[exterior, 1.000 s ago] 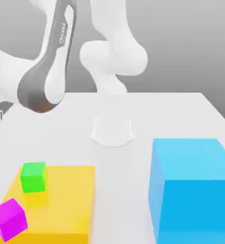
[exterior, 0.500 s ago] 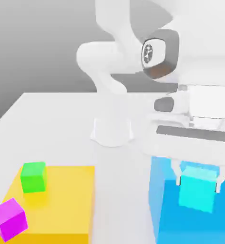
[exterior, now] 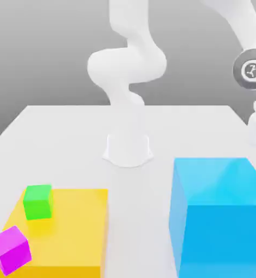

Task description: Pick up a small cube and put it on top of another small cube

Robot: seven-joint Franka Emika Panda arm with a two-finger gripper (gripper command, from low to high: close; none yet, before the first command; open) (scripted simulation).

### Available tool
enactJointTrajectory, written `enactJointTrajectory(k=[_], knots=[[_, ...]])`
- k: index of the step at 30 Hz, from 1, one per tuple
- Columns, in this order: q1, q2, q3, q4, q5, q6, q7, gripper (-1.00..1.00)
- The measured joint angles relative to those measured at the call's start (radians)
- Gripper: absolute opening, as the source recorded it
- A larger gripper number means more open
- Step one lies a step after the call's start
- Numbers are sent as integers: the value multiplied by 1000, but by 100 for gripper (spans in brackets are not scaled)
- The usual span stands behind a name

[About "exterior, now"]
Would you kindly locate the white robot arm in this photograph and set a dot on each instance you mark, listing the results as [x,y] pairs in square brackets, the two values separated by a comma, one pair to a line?
[128,65]

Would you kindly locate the large blue box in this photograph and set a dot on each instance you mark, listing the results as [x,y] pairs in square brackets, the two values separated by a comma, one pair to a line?
[219,234]

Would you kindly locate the small green cube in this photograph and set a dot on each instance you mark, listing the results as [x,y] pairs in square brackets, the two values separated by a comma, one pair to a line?
[38,203]

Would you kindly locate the large yellow box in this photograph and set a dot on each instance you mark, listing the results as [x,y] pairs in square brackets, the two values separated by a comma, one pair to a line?
[73,230]

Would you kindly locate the small magenta cube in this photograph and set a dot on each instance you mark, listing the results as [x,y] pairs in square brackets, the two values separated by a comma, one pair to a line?
[9,249]

